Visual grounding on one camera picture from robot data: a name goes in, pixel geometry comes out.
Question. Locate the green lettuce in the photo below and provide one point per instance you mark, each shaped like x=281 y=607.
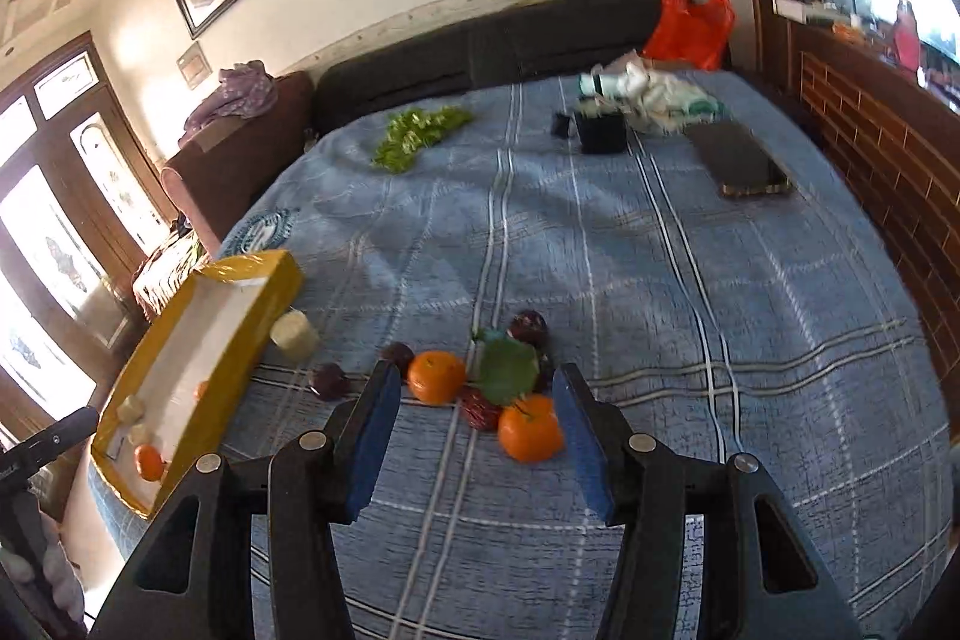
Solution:
x=416 y=134

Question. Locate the red plastic bag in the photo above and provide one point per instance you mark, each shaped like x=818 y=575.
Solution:
x=686 y=29

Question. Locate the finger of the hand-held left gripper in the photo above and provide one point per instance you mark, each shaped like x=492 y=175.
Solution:
x=64 y=430

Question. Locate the brown brick-pattern cabinet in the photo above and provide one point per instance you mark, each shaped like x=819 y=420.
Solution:
x=885 y=160

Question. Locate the brown patterned cloth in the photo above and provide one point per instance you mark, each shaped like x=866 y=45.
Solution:
x=161 y=276

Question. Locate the small framed wall plaque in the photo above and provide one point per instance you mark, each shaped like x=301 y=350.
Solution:
x=196 y=66

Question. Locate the cream white round piece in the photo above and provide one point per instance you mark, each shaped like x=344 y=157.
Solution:
x=129 y=408
x=140 y=435

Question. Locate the brown sofa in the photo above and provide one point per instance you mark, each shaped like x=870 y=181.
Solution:
x=240 y=168

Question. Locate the blue plaid blanket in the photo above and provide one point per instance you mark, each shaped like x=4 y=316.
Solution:
x=675 y=325

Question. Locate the wooden glass doors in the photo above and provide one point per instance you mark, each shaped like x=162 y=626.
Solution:
x=52 y=175

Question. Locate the purple cloth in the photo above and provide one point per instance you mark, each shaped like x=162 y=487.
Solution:
x=232 y=96

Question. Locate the dark smartphone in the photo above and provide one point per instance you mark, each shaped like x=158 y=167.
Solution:
x=739 y=160

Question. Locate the orange with green leaf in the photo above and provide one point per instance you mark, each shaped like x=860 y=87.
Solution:
x=530 y=437

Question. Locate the pale yellow corn cob piece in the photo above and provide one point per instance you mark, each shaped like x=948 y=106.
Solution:
x=294 y=335

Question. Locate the person's left hand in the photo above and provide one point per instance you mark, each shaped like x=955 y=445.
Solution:
x=64 y=572

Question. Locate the dark purple plum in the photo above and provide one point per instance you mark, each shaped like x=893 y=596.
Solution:
x=328 y=381
x=529 y=326
x=397 y=358

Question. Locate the yellow rimmed white tray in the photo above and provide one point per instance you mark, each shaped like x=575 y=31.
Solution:
x=195 y=340

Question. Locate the red date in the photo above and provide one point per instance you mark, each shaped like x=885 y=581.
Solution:
x=478 y=413

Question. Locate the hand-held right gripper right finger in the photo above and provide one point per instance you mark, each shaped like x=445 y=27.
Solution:
x=581 y=452

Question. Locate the black square container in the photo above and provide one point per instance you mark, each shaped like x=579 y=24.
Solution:
x=600 y=134

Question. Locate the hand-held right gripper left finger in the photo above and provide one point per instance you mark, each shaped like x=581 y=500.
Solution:
x=375 y=445

